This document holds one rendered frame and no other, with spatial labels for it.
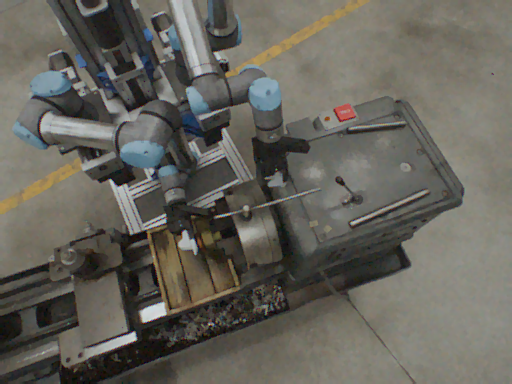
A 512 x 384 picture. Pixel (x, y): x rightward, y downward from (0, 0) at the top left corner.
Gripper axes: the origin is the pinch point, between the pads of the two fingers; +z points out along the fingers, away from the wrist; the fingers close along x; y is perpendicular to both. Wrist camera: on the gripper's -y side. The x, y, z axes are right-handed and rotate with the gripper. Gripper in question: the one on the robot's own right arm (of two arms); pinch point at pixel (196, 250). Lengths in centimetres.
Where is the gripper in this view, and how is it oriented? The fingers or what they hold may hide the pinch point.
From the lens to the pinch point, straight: 129.0
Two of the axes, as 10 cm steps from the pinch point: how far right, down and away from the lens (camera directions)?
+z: 3.3, 8.7, -3.8
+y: -9.4, 3.1, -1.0
